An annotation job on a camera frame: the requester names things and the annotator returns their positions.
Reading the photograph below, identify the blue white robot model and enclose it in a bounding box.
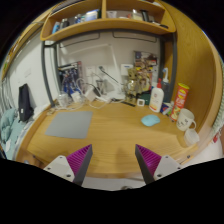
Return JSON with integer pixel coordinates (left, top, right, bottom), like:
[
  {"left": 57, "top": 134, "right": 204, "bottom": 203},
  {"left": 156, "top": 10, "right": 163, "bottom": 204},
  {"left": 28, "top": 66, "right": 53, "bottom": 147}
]
[{"left": 58, "top": 61, "right": 83, "bottom": 96}]

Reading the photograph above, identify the dark spray bottle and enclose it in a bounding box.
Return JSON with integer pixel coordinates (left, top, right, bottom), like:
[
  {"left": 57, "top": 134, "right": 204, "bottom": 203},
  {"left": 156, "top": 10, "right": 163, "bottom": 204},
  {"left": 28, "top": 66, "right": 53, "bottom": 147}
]
[{"left": 162, "top": 68, "right": 170, "bottom": 102}]

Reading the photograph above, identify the red chips can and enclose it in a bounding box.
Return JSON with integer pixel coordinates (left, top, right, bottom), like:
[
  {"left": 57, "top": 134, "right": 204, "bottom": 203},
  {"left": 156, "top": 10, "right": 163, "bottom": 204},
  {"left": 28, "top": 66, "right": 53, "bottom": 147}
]
[{"left": 170, "top": 83, "right": 190, "bottom": 121}]

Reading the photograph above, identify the grey mouse pad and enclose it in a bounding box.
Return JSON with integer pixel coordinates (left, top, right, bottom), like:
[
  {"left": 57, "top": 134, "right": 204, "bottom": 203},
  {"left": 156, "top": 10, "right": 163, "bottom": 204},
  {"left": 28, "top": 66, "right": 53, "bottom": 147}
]
[{"left": 45, "top": 111, "right": 93, "bottom": 139}]

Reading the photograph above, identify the white mug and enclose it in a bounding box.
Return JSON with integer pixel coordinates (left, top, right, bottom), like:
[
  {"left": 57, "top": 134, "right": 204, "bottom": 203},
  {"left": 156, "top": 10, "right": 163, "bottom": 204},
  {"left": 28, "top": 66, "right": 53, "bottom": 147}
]
[{"left": 176, "top": 108, "right": 196, "bottom": 131}]

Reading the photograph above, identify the small white plastic cup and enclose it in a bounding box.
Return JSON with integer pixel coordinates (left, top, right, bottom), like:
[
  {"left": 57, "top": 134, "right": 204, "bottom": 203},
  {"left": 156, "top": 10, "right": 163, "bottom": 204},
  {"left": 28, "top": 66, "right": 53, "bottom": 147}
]
[{"left": 184, "top": 129, "right": 200, "bottom": 146}]

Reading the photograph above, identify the white desk lamp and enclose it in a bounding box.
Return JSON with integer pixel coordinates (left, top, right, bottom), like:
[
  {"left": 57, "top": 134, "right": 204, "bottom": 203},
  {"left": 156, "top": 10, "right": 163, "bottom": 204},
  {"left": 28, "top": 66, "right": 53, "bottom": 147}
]
[{"left": 59, "top": 43, "right": 124, "bottom": 99}]

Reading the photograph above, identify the small white cube clock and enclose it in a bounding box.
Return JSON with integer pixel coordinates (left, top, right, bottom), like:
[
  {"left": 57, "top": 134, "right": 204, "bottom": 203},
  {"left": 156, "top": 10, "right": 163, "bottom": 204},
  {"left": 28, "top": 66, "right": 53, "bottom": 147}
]
[{"left": 137, "top": 99, "right": 145, "bottom": 106}]

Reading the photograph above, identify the white lotion pump bottle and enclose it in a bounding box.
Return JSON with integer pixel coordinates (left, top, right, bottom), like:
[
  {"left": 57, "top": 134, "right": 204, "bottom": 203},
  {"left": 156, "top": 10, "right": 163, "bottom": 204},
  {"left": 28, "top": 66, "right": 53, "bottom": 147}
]
[{"left": 149, "top": 80, "right": 164, "bottom": 112}]

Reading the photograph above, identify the white power strip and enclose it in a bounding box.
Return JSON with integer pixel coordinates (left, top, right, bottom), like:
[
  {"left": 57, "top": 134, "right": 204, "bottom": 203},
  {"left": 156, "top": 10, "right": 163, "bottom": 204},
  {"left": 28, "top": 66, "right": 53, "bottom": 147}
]
[{"left": 71, "top": 87, "right": 111, "bottom": 103}]

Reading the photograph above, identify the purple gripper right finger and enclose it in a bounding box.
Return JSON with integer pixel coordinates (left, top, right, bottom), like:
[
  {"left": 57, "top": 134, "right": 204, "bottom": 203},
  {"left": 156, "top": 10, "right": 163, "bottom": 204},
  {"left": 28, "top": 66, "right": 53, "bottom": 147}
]
[{"left": 135, "top": 145, "right": 161, "bottom": 184}]

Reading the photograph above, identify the wooden robot figure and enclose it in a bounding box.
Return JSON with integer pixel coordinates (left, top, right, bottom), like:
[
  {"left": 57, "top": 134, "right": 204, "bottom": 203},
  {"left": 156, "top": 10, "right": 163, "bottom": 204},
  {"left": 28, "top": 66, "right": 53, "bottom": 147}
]
[{"left": 125, "top": 68, "right": 150, "bottom": 103}]

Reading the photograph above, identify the wooden wall shelf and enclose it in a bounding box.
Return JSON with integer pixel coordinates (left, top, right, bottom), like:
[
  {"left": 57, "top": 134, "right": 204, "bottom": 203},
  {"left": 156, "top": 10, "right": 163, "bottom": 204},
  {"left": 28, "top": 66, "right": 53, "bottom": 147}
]
[{"left": 40, "top": 0, "right": 176, "bottom": 41}]

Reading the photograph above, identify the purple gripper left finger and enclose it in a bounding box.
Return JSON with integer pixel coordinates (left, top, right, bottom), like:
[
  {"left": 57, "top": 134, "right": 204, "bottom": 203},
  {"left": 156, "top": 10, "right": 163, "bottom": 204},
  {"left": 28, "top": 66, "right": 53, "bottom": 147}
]
[{"left": 66, "top": 145, "right": 93, "bottom": 186}]

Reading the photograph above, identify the black bag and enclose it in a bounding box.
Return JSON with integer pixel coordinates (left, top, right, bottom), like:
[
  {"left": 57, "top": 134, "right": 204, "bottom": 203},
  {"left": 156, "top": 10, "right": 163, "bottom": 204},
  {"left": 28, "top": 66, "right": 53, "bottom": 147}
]
[{"left": 18, "top": 84, "right": 34, "bottom": 122}]

